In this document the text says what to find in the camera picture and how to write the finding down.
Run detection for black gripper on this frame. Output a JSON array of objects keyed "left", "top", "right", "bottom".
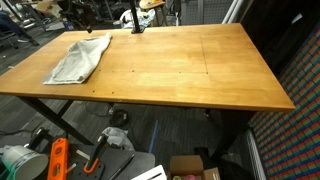
[{"left": 61, "top": 0, "right": 94, "bottom": 34}]

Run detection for white cloth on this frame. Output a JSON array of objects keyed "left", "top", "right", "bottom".
[{"left": 42, "top": 32, "right": 113, "bottom": 85}]

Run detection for pink cloth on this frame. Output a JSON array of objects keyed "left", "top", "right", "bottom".
[{"left": 181, "top": 173, "right": 203, "bottom": 180}]

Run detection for round wooden stool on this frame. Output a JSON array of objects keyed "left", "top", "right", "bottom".
[{"left": 138, "top": 0, "right": 167, "bottom": 10}]

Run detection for clear plastic bag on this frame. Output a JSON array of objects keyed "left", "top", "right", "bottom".
[{"left": 101, "top": 126, "right": 136, "bottom": 152}]

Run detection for black perforated board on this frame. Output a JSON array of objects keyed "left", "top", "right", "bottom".
[{"left": 43, "top": 143, "right": 135, "bottom": 180}]

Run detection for orange spirit level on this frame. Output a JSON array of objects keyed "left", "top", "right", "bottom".
[{"left": 46, "top": 137, "right": 70, "bottom": 180}]

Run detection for white pipe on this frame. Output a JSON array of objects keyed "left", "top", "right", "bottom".
[
  {"left": 222, "top": 0, "right": 240, "bottom": 24},
  {"left": 227, "top": 0, "right": 247, "bottom": 24}
]

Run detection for black pen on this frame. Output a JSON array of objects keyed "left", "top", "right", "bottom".
[{"left": 107, "top": 153, "right": 136, "bottom": 180}]

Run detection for white paper bucket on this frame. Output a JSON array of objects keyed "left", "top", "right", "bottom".
[{"left": 1, "top": 144, "right": 50, "bottom": 180}]

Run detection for white slotted metal plate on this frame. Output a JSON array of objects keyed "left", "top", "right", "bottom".
[{"left": 131, "top": 164, "right": 168, "bottom": 180}]

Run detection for open cardboard box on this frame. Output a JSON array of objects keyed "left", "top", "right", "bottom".
[{"left": 167, "top": 154, "right": 222, "bottom": 180}]

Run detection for black camera pole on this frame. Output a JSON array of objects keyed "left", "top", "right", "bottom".
[{"left": 129, "top": 0, "right": 146, "bottom": 35}]

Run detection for black clamp orange handle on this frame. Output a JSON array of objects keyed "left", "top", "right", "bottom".
[{"left": 82, "top": 133, "right": 110, "bottom": 175}]

